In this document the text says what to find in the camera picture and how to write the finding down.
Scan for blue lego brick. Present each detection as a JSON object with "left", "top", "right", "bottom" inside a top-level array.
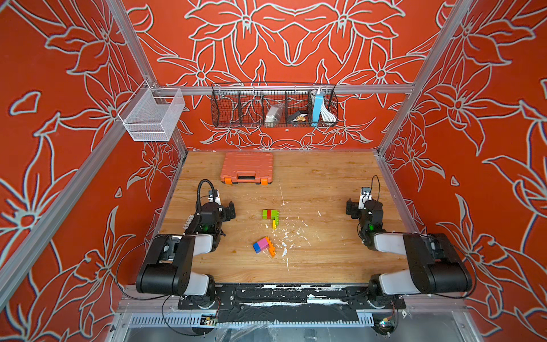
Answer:
[{"left": 253, "top": 242, "right": 263, "bottom": 253}]

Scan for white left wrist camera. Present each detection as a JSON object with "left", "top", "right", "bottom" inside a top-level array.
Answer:
[{"left": 208, "top": 190, "right": 222, "bottom": 206}]

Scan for long orange lego brick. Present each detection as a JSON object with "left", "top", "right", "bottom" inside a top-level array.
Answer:
[{"left": 265, "top": 237, "right": 276, "bottom": 257}]

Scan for white wire wall basket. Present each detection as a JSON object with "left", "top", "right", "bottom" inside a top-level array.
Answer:
[{"left": 120, "top": 88, "right": 186, "bottom": 142}]

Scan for long green lego brick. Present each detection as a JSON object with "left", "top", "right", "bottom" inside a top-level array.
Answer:
[{"left": 272, "top": 210, "right": 279, "bottom": 226}]

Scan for black wire wall basket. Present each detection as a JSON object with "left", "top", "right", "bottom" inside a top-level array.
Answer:
[{"left": 211, "top": 82, "right": 339, "bottom": 128}]

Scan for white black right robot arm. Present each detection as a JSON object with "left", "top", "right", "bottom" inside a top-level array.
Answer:
[{"left": 346, "top": 199, "right": 476, "bottom": 305}]

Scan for clear plastic bag in basket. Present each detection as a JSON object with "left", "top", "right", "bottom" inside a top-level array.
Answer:
[{"left": 264, "top": 103, "right": 284, "bottom": 128}]

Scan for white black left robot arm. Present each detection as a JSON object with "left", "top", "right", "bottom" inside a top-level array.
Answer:
[{"left": 135, "top": 179, "right": 236, "bottom": 304}]

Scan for orange plastic tool case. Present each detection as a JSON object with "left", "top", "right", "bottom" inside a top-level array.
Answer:
[{"left": 220, "top": 152, "right": 274, "bottom": 185}]

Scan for pink lego brick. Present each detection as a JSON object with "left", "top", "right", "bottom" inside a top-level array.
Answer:
[{"left": 256, "top": 238, "right": 269, "bottom": 251}]

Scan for black small item in basket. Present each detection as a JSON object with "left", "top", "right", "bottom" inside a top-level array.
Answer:
[{"left": 287, "top": 111, "right": 308, "bottom": 123}]

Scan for white cables in basket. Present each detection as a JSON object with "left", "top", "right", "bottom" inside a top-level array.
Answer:
[{"left": 321, "top": 100, "right": 338, "bottom": 127}]

